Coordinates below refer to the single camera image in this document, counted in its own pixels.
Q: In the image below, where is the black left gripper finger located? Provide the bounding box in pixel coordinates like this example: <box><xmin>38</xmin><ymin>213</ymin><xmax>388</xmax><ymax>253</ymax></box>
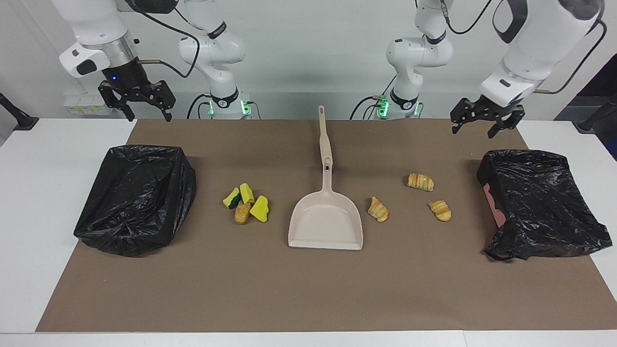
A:
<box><xmin>487</xmin><ymin>112</ymin><xmax>526</xmax><ymax>140</ymax></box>
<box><xmin>450</xmin><ymin>97</ymin><xmax>483</xmax><ymax>135</ymax></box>

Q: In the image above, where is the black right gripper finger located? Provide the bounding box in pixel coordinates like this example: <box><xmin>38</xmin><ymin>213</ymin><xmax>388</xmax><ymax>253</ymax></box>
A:
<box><xmin>142</xmin><ymin>80</ymin><xmax>176</xmax><ymax>122</ymax></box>
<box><xmin>98</xmin><ymin>81</ymin><xmax>136</xmax><ymax>122</ymax></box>

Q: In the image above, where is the golden croissant piece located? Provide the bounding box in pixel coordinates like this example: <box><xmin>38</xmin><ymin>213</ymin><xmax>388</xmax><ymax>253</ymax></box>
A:
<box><xmin>428</xmin><ymin>200</ymin><xmax>452</xmax><ymax>222</ymax></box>
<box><xmin>367</xmin><ymin>196</ymin><xmax>389</xmax><ymax>223</ymax></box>
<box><xmin>407</xmin><ymin>173</ymin><xmax>435</xmax><ymax>192</ymax></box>

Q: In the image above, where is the brown bread roll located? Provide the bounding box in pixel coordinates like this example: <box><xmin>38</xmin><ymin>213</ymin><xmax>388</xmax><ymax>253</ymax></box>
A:
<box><xmin>234</xmin><ymin>201</ymin><xmax>252</xmax><ymax>225</ymax></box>

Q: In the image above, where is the beige plastic dustpan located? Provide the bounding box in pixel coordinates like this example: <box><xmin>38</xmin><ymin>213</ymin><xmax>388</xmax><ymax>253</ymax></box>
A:
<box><xmin>288</xmin><ymin>157</ymin><xmax>363</xmax><ymax>251</ymax></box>

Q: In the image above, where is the pink bin with black bag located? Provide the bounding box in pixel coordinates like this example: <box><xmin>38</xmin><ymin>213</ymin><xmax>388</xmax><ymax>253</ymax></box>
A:
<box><xmin>476</xmin><ymin>149</ymin><xmax>613</xmax><ymax>262</ymax></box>

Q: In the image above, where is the bin lined with black bag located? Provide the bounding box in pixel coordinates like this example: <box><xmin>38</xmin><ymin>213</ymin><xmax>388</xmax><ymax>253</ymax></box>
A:
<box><xmin>73</xmin><ymin>145</ymin><xmax>197</xmax><ymax>257</ymax></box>

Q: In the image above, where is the brown table mat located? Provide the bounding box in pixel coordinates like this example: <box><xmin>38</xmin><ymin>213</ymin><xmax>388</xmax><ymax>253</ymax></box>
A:
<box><xmin>36</xmin><ymin>119</ymin><xmax>617</xmax><ymax>333</ymax></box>

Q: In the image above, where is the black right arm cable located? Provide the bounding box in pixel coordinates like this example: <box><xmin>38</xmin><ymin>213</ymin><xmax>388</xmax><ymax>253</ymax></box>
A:
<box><xmin>123</xmin><ymin>0</ymin><xmax>201</xmax><ymax>79</ymax></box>

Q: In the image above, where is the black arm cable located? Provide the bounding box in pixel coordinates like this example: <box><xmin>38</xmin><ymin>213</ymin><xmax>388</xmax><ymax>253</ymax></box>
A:
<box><xmin>440</xmin><ymin>0</ymin><xmax>609</xmax><ymax>94</ymax></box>
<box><xmin>123</xmin><ymin>0</ymin><xmax>201</xmax><ymax>79</ymax></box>

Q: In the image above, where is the black base cable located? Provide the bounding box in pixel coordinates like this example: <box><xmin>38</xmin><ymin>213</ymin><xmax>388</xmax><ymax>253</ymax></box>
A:
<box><xmin>349</xmin><ymin>95</ymin><xmax>386</xmax><ymax>120</ymax></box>
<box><xmin>187</xmin><ymin>93</ymin><xmax>214</xmax><ymax>120</ymax></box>

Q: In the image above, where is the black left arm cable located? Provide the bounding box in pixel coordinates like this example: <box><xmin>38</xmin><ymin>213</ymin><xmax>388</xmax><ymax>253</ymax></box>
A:
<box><xmin>440</xmin><ymin>0</ymin><xmax>609</xmax><ymax>94</ymax></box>

